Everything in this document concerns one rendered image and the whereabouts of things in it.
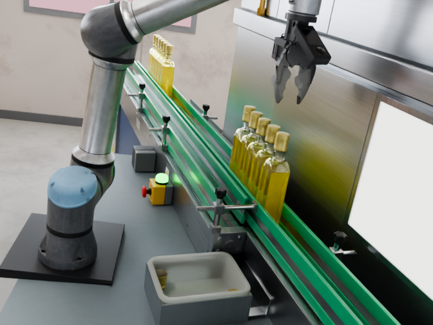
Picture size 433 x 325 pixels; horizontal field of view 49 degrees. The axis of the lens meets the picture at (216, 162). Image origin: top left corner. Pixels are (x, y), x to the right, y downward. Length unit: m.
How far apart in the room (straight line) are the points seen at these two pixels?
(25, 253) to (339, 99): 0.90
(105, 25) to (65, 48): 3.45
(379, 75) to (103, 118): 0.68
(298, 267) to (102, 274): 0.50
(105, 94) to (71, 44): 3.26
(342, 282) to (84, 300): 0.60
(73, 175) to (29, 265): 0.25
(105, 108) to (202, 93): 3.25
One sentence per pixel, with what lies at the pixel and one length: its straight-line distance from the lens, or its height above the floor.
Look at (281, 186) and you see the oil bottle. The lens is 1.26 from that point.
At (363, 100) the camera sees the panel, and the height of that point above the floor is 1.29.
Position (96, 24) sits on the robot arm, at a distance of 1.09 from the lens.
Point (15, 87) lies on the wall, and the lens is 4.72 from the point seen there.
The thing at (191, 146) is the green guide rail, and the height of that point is 0.91.
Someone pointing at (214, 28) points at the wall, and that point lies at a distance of 4.38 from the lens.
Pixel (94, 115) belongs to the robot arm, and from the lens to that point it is 1.27.
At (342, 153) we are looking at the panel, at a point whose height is 1.14.
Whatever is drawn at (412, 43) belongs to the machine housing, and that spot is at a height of 1.43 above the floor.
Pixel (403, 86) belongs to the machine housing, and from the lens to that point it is 1.08.
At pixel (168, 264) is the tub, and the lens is 1.24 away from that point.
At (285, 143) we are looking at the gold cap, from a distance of 1.22.
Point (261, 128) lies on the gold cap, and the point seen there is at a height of 1.14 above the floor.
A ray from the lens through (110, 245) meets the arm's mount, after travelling 1.40.
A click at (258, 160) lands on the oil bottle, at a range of 1.30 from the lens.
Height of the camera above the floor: 1.53
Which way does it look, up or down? 22 degrees down
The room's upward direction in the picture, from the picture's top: 8 degrees clockwise
